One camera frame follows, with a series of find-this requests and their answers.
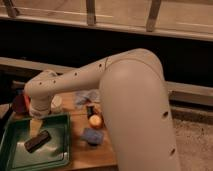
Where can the red yellow apple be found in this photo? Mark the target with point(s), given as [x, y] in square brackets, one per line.
[96, 122]

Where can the red spatula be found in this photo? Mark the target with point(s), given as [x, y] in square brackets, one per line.
[26, 99]

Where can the black small can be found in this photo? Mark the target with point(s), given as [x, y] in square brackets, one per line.
[90, 111]

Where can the dark red bowl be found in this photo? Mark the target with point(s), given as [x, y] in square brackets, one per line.
[18, 105]

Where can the wooden table board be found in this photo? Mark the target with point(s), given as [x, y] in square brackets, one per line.
[83, 156]

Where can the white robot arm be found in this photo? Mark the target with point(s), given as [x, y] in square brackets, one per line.
[134, 102]

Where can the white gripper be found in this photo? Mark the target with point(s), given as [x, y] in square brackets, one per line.
[38, 108]

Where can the blue sponge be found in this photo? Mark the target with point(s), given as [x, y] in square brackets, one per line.
[92, 136]

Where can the black eraser block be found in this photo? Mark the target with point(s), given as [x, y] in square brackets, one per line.
[36, 142]

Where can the light blue crumpled cloth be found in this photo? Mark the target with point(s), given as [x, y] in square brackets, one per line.
[86, 96]

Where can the green plastic tray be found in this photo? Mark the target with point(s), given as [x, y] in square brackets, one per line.
[51, 149]

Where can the white cup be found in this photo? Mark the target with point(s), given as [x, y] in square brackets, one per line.
[56, 104]

